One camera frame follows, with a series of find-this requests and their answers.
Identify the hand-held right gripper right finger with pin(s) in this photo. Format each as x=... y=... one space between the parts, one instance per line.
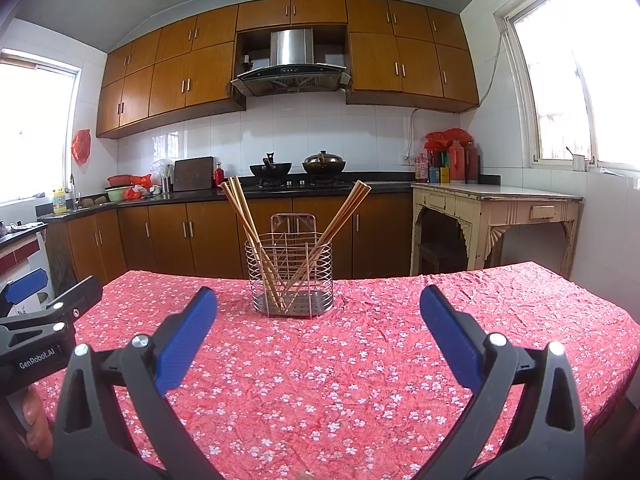
x=450 y=330

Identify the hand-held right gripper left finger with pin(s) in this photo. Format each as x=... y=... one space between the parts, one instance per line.
x=187 y=340

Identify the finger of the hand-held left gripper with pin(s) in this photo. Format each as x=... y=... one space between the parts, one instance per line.
x=80 y=292
x=27 y=282

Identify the group of wooden chopsticks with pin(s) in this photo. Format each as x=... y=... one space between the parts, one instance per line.
x=239 y=205

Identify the person's left hand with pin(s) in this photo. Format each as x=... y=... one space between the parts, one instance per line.
x=37 y=420

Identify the red fronted cabinet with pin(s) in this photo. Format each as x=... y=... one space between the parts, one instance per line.
x=22 y=255

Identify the yellow detergent bottle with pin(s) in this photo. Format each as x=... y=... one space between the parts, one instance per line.
x=60 y=202

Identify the metal faucet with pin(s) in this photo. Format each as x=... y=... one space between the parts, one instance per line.
x=73 y=192

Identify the wooden base cabinets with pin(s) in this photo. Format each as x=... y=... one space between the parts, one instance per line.
x=165 y=235

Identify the green basin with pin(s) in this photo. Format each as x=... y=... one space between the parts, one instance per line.
x=116 y=194

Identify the red basin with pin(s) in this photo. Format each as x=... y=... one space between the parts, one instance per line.
x=119 y=180

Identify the red plastic bag on counter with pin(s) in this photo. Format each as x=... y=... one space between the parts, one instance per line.
x=140 y=182

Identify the black kitchen countertop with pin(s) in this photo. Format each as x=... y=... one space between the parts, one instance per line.
x=160 y=196

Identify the cream side table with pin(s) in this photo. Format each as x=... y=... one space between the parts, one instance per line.
x=500 y=205

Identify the metal utensil cup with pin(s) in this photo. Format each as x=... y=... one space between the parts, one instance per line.
x=166 y=185

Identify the red floral tablecloth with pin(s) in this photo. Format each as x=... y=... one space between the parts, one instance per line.
x=325 y=410

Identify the white mesh cover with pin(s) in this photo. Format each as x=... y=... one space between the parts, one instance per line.
x=162 y=167

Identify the small sliding window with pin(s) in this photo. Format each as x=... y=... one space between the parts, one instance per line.
x=30 y=130

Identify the yellow box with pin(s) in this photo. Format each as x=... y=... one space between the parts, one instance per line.
x=444 y=175

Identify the blue box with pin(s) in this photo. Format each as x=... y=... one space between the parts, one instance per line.
x=434 y=175

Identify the pink bottle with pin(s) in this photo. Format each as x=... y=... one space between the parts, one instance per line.
x=421 y=170

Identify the wooden cutting board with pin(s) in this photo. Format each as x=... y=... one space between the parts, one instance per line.
x=193 y=174

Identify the small red bottle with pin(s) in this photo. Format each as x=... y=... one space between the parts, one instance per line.
x=219 y=176

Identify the dark red thermos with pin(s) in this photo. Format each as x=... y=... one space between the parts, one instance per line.
x=472 y=162

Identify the black wok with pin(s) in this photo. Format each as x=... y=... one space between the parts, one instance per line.
x=270 y=169

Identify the black gas stove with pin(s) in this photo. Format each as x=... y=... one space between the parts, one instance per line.
x=300 y=184

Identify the red plastic bag on thermoses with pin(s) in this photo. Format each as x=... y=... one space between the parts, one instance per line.
x=450 y=136

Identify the wok with lid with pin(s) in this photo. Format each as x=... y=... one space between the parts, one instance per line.
x=324 y=162

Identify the white cup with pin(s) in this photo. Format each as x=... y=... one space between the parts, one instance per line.
x=578 y=163

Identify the large barred window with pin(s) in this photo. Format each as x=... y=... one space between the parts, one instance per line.
x=560 y=85

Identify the steel range hood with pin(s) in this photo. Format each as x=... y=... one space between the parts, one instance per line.
x=291 y=45

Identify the red plastic bag on wall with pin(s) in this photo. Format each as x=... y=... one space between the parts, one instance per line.
x=81 y=146

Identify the wall socket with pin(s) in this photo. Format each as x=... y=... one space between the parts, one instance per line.
x=406 y=160

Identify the wooden wall cabinets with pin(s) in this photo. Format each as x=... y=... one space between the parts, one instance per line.
x=170 y=80

